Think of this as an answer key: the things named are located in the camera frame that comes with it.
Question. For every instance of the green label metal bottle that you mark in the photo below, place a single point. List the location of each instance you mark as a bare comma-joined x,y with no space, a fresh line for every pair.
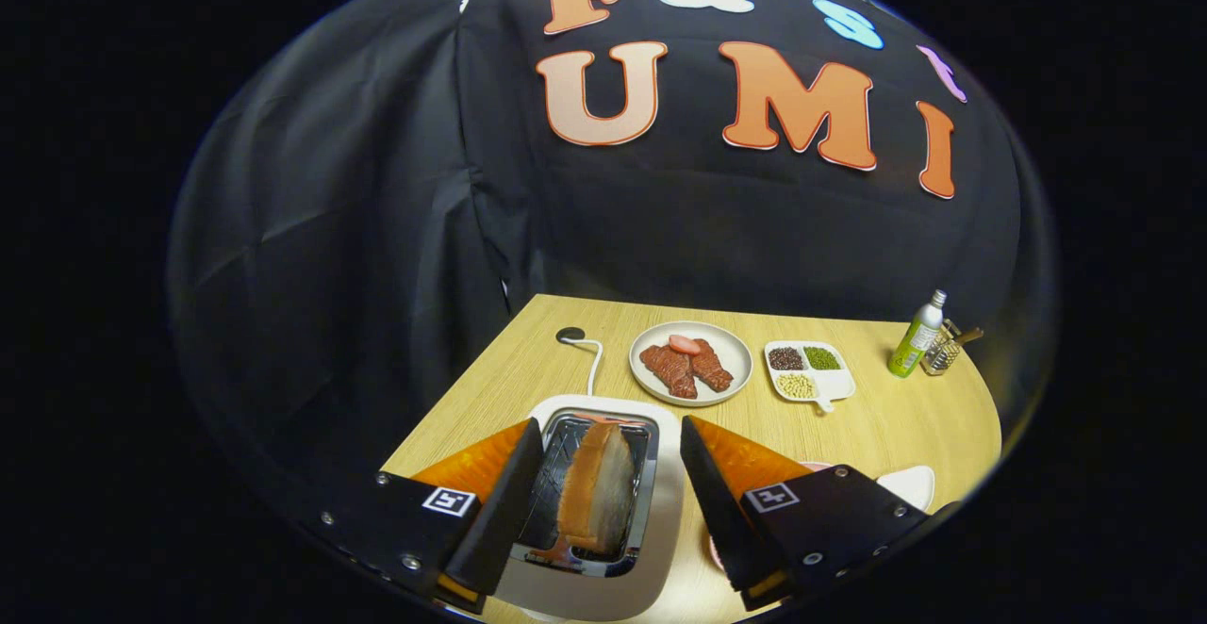
913,341

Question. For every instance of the white toaster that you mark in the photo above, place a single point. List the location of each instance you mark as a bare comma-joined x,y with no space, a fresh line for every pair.
665,530

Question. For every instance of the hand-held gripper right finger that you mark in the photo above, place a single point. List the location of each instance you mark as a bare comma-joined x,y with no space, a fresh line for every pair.
717,501

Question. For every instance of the square white plate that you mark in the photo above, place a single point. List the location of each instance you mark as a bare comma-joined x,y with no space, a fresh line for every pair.
910,484

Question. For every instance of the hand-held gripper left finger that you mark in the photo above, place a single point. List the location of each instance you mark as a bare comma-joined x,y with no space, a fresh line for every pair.
504,511

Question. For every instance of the green mung beans heap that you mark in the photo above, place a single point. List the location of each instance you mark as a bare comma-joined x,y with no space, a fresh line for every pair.
821,357

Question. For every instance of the round pink plate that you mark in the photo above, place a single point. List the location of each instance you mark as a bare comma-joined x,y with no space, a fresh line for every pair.
813,466

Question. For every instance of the round grey plate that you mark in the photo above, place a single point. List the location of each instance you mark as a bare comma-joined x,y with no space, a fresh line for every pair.
735,360

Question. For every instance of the red meat piece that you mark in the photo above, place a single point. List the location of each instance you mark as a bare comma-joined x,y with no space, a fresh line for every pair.
712,368
669,371

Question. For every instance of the yellow soybeans heap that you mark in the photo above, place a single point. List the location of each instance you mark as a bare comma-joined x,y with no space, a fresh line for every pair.
795,385

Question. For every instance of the dark red beans heap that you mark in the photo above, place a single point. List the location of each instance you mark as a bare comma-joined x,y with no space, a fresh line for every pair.
785,358

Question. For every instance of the white divided dish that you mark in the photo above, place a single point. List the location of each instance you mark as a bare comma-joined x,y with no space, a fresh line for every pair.
837,384

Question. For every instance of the brown-crusted bread slice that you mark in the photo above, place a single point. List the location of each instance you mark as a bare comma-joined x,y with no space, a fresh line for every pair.
599,492

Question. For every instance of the red tomato slice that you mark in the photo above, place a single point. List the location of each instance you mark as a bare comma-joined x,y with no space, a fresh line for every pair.
685,344

